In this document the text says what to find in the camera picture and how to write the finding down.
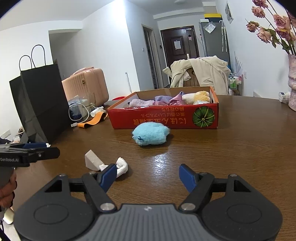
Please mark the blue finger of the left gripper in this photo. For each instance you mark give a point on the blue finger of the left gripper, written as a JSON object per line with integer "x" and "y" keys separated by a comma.
{"x": 34, "y": 145}
{"x": 39, "y": 154}

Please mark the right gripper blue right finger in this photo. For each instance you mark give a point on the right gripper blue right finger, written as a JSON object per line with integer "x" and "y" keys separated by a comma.
{"x": 199, "y": 188}

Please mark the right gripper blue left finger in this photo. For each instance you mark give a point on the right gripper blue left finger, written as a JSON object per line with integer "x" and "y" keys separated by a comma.
{"x": 96, "y": 187}

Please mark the white triangular sponge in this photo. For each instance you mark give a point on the white triangular sponge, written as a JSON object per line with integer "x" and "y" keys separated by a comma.
{"x": 93, "y": 163}

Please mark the white sock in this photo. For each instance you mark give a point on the white sock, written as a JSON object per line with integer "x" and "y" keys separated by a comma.
{"x": 122, "y": 166}

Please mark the blue plush toy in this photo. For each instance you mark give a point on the blue plush toy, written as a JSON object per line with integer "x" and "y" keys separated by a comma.
{"x": 150, "y": 133}

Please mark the pink satin pouch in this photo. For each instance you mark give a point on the pink satin pouch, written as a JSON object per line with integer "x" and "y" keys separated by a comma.
{"x": 178, "y": 99}

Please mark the white yellow plush toy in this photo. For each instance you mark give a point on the white yellow plush toy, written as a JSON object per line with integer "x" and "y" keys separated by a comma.
{"x": 200, "y": 97}

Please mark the light purple towel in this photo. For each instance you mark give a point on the light purple towel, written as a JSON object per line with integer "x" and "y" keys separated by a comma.
{"x": 140, "y": 103}

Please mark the lavender fabric pouch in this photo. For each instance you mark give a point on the lavender fabric pouch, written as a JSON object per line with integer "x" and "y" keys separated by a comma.
{"x": 162, "y": 100}

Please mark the person's left hand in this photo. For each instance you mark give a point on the person's left hand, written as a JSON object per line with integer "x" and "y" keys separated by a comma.
{"x": 7, "y": 192}

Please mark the black paper bag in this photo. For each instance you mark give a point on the black paper bag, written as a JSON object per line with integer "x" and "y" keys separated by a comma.
{"x": 41, "y": 102}

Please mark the red cardboard box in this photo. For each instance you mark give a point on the red cardboard box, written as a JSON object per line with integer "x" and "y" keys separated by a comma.
{"x": 199, "y": 116}

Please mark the pink suitcase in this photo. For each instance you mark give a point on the pink suitcase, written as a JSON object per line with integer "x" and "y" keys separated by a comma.
{"x": 88, "y": 83}

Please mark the red bucket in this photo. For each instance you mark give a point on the red bucket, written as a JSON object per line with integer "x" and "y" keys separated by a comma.
{"x": 118, "y": 98}

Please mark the wooden chair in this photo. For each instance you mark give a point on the wooden chair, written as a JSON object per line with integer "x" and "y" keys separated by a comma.
{"x": 191, "y": 81}

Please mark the white mop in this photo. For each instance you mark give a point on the white mop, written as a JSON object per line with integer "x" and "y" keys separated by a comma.
{"x": 128, "y": 82}

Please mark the beige coat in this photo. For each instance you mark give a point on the beige coat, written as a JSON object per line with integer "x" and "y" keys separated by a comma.
{"x": 210, "y": 71}

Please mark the dark brown door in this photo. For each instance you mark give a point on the dark brown door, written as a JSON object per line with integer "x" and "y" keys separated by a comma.
{"x": 179, "y": 43}

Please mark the grey refrigerator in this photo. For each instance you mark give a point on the grey refrigerator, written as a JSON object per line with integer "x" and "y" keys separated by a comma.
{"x": 214, "y": 38}

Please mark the pink textured vase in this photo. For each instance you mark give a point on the pink textured vase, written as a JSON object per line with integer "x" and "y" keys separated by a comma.
{"x": 292, "y": 81}

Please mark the yellow box on fridge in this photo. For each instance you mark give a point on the yellow box on fridge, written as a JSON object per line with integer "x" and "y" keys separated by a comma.
{"x": 212, "y": 15}

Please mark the dried rose bouquet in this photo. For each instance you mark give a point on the dried rose bouquet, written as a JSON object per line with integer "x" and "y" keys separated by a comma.
{"x": 280, "y": 30}

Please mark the clear bag with cables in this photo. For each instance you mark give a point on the clear bag with cables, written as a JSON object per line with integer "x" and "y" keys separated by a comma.
{"x": 81, "y": 107}

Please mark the wall picture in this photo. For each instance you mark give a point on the wall picture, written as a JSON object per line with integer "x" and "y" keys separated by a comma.
{"x": 228, "y": 13}

